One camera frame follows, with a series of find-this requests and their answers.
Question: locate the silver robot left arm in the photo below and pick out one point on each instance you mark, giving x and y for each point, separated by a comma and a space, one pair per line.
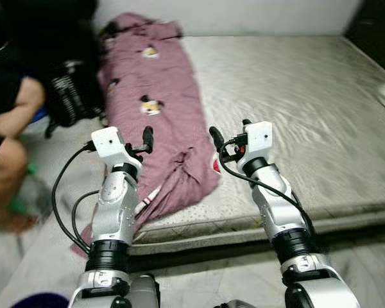
112, 218

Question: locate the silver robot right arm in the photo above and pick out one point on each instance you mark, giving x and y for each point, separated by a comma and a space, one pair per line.
282, 218

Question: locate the black tufted headboard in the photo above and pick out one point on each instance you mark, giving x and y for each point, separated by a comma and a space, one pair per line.
378, 25

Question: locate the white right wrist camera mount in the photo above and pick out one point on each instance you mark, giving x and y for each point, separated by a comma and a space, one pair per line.
256, 141

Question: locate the robot left leg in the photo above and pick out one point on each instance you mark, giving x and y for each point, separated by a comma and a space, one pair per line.
144, 292

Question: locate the white quilted mattress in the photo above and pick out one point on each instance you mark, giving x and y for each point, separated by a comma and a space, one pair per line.
295, 128

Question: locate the person bare forearm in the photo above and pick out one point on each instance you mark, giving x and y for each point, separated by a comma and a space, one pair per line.
19, 106

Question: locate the person torso black shirt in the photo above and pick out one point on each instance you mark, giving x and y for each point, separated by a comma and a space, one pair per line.
25, 32

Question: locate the person bare leg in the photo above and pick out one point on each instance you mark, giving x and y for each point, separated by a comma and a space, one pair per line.
6, 179

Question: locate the black bag white stripes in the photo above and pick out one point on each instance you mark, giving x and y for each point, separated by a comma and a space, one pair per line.
77, 93

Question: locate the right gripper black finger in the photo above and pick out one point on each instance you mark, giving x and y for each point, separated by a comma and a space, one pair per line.
247, 122
217, 139

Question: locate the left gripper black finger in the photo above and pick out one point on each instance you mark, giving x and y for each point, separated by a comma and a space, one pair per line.
147, 138

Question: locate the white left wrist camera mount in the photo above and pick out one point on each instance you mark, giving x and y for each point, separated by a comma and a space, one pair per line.
109, 144

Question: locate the robot right leg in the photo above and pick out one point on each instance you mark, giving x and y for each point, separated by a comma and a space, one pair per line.
234, 304

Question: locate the robot leg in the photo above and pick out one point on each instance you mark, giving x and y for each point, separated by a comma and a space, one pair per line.
144, 292
234, 304

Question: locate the purple cartoon print quilt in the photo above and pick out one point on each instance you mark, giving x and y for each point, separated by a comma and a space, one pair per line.
154, 83

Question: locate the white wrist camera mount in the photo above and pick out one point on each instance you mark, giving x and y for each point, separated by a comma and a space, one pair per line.
256, 141
109, 144

